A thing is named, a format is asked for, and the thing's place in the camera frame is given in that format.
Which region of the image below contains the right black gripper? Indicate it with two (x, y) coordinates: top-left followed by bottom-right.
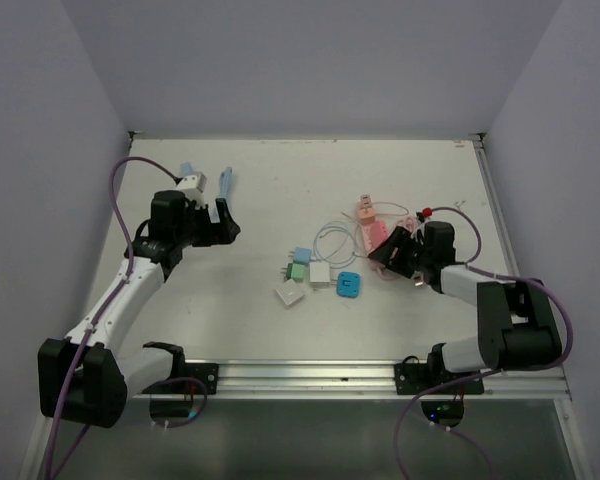
(368, 226), (431, 279)

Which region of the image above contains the pink power strip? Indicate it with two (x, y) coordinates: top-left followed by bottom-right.
(361, 220), (389, 254)

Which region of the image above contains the blue round plug adapter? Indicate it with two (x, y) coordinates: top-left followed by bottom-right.
(332, 271), (361, 299)

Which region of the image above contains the blue power strip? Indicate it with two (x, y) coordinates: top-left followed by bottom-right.
(180, 162), (218, 222)

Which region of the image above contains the white cube charger plug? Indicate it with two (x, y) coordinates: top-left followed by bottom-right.
(308, 261), (332, 290)

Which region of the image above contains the light blue charger plug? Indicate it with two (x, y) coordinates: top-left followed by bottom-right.
(289, 247), (312, 265)

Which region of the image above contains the green charger plug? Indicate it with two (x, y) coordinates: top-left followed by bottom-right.
(281, 262), (308, 283)

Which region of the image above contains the tan cube adapter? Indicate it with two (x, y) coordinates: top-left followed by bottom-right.
(356, 195), (373, 211)

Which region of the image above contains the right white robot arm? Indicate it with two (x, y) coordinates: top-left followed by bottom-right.
(369, 221), (573, 393)

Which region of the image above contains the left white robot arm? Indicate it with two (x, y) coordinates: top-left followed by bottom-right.
(38, 190), (240, 428)

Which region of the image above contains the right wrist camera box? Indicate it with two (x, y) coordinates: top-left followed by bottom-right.
(416, 207), (433, 223)

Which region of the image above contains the thin white charging cable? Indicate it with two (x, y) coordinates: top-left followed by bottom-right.
(309, 220), (359, 266)

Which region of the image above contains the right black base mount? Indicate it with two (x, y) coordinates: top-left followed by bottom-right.
(393, 343), (477, 395)

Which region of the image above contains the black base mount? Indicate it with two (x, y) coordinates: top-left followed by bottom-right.
(393, 343), (477, 395)
(142, 362), (219, 395)

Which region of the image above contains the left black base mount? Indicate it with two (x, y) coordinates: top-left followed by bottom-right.
(142, 362), (219, 395)

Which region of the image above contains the aluminium front rail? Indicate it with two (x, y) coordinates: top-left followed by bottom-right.
(44, 357), (572, 401)

